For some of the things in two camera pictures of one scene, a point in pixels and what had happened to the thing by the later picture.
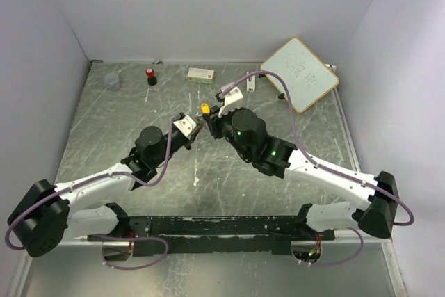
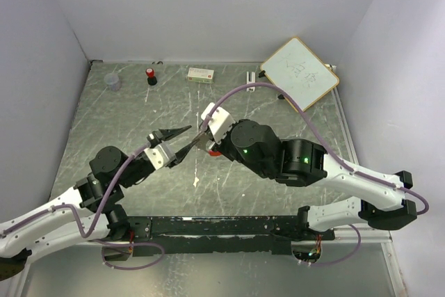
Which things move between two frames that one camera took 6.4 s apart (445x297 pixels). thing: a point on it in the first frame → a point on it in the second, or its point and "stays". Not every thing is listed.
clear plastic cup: x=112 y=81 stays
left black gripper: x=188 y=142 → x=181 y=154
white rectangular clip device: x=251 y=85 stays
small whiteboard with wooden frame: x=308 y=78 stays
